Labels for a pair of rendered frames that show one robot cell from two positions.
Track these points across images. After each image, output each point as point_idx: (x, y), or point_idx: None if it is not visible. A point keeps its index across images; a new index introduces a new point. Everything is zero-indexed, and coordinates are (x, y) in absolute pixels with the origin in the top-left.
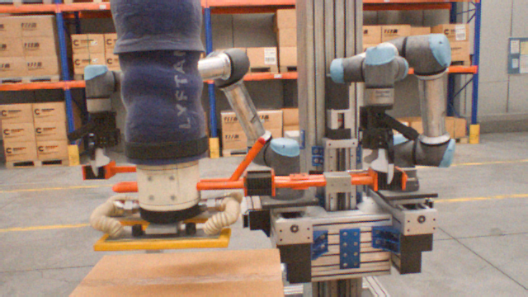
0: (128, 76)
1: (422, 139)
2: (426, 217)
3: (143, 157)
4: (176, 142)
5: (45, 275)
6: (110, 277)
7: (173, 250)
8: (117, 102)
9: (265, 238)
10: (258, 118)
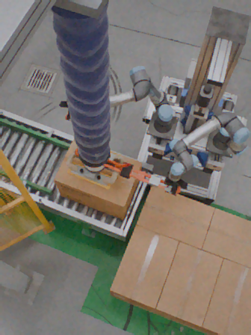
0: (78, 146)
1: (231, 143)
2: (217, 167)
3: (83, 163)
4: (94, 164)
5: (51, 18)
6: (75, 158)
7: (134, 16)
8: None
9: (200, 26)
10: (156, 94)
